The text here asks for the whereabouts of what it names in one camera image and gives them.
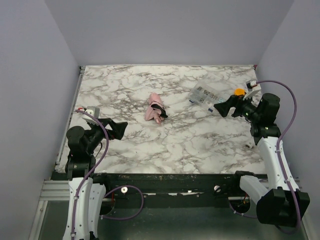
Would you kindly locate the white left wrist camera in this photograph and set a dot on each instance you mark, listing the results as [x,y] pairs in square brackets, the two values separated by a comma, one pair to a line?
[91,110]

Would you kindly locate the small white cylinder object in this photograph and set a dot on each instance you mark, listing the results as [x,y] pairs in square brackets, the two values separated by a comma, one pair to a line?
[249,145]

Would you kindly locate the orange tape measure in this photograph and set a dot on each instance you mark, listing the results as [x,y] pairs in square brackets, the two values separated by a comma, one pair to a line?
[240,92]

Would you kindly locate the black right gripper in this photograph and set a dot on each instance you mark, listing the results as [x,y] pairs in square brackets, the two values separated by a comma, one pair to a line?
[235,106]

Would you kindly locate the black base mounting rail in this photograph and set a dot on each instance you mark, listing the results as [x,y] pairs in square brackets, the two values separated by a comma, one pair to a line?
[133,190]

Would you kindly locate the pink folding umbrella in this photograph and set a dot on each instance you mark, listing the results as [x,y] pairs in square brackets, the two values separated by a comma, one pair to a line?
[155,110]

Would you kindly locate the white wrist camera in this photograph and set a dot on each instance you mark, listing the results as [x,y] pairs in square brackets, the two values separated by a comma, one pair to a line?
[253,87]
[91,110]

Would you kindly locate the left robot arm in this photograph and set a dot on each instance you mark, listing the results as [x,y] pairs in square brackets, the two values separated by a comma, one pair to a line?
[86,196]

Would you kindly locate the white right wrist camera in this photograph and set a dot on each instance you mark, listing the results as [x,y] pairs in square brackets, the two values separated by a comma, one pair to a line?
[253,87]

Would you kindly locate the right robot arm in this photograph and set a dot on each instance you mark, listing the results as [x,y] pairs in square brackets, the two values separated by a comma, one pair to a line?
[282,203]

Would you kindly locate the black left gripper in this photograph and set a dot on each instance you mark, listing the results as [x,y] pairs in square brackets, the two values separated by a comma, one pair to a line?
[109,128]

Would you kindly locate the white tissue packet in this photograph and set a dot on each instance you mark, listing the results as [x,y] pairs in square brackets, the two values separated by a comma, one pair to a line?
[205,97]

